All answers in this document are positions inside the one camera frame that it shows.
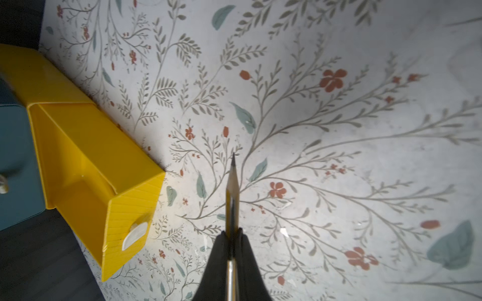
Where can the yellow bottom drawer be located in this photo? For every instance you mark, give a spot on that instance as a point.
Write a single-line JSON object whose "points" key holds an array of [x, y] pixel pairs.
{"points": [[101, 182]]}

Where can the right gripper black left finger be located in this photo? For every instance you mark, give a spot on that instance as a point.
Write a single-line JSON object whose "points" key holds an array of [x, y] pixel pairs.
{"points": [[213, 283]]}

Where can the teal yellow drawer cabinet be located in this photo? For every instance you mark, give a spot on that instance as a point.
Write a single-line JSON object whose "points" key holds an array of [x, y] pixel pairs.
{"points": [[27, 79]]}

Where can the gold pencil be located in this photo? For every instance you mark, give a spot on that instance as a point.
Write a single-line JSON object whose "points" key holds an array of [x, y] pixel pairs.
{"points": [[232, 204]]}

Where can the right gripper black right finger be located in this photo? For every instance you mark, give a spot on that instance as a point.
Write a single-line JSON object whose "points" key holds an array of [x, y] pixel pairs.
{"points": [[251, 286]]}

